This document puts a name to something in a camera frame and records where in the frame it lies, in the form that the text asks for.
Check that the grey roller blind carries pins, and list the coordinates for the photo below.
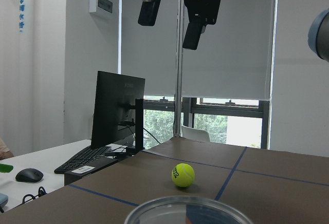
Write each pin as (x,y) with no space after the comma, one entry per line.
(233,57)

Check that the black computer monitor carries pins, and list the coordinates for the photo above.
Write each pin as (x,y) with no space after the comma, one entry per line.
(118,111)

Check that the yellow tennis ball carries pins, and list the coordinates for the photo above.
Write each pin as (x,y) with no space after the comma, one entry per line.
(183,175)

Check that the aluminium frame post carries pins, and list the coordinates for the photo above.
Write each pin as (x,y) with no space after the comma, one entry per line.
(177,96)

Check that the green handled reacher grabber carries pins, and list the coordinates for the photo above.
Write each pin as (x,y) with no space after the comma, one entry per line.
(5,168)

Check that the black computer mouse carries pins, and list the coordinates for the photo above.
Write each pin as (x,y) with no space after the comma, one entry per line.
(29,175)

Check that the white chair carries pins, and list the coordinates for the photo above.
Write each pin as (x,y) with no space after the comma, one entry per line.
(195,134)

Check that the seated person beige shirt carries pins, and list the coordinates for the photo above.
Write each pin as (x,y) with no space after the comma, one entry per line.
(5,152)

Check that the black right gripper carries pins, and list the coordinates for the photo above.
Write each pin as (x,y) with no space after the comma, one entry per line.
(200,13)

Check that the black keyboard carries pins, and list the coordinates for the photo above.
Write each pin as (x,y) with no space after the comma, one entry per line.
(82,158)

